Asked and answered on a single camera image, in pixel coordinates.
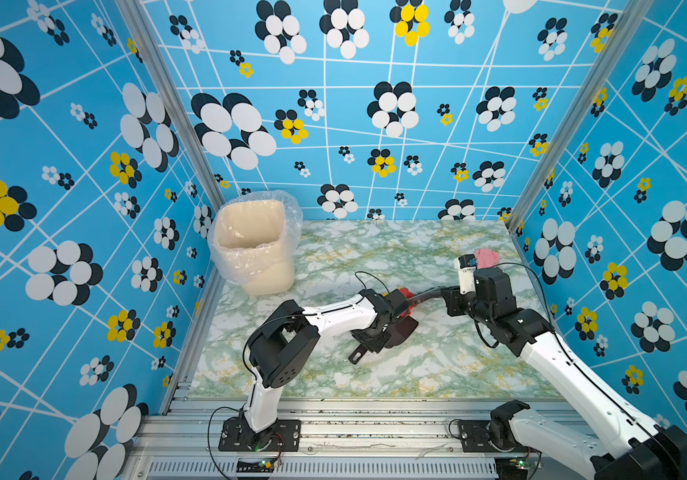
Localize black dustpan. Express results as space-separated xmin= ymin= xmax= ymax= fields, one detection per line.
xmin=385 ymin=316 xmax=419 ymax=349

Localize red paper scrap right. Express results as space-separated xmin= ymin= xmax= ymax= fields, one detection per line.
xmin=395 ymin=288 xmax=415 ymax=318

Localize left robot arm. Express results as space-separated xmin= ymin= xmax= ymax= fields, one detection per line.
xmin=239 ymin=289 xmax=419 ymax=448

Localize pink paper scrap right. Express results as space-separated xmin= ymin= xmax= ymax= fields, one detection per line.
xmin=475 ymin=248 xmax=501 ymax=269

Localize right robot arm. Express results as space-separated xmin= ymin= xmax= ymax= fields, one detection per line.
xmin=439 ymin=267 xmax=687 ymax=479

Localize cartoon face hand brush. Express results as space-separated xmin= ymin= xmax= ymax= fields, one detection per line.
xmin=405 ymin=287 xmax=443 ymax=315

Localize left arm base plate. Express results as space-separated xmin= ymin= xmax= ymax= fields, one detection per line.
xmin=218 ymin=417 xmax=302 ymax=452

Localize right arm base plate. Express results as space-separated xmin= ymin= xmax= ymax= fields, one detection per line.
xmin=453 ymin=420 xmax=533 ymax=456

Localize aluminium frame rail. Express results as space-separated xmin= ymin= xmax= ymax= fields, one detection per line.
xmin=124 ymin=396 xmax=593 ymax=479

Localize beige trash bin with liner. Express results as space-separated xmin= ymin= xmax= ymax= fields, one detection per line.
xmin=208 ymin=190 xmax=304 ymax=296

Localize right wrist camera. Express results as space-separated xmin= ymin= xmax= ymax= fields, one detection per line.
xmin=455 ymin=254 xmax=477 ymax=295

